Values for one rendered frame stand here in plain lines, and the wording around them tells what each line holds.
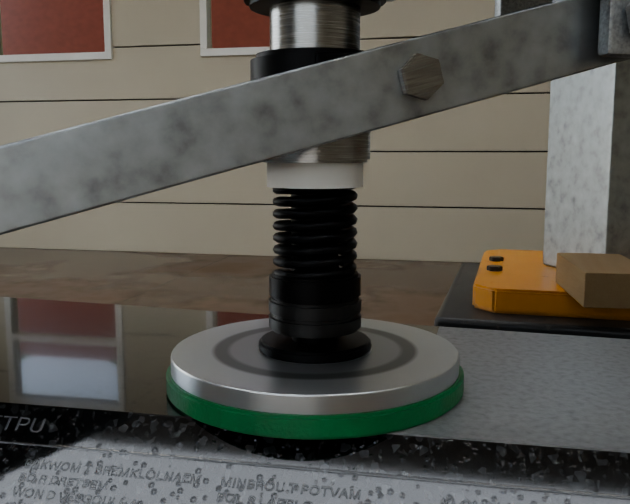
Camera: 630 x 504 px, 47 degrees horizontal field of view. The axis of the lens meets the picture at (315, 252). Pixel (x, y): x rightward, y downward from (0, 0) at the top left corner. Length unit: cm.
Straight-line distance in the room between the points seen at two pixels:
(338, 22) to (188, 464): 30
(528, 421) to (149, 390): 27
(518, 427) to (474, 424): 3
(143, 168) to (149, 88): 685
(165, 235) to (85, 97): 157
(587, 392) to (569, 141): 86
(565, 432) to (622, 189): 85
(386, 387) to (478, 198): 617
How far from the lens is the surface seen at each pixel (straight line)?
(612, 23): 52
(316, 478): 46
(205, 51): 708
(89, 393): 55
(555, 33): 53
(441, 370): 50
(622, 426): 51
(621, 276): 108
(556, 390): 56
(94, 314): 81
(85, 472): 51
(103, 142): 45
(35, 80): 791
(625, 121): 130
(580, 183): 135
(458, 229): 663
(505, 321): 114
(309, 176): 49
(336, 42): 50
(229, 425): 46
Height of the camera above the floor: 100
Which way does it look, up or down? 8 degrees down
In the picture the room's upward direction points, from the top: straight up
